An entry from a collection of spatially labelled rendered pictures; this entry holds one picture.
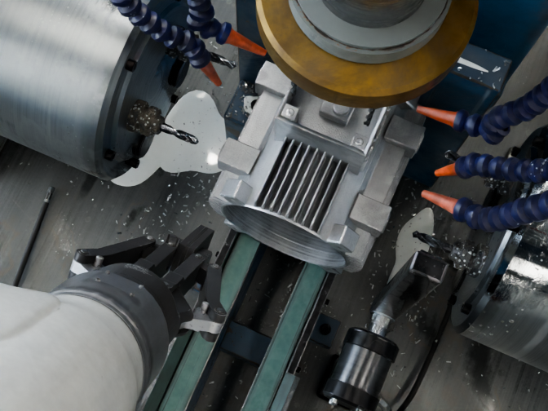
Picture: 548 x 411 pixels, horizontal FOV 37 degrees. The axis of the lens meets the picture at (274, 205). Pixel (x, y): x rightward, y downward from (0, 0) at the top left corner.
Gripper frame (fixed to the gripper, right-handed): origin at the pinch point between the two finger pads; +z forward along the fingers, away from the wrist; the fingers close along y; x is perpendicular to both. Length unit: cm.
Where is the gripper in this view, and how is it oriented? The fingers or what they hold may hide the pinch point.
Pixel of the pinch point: (192, 250)
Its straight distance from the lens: 76.2
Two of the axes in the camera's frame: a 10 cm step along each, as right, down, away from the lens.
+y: -9.2, -3.9, 0.9
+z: 1.8, -2.1, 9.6
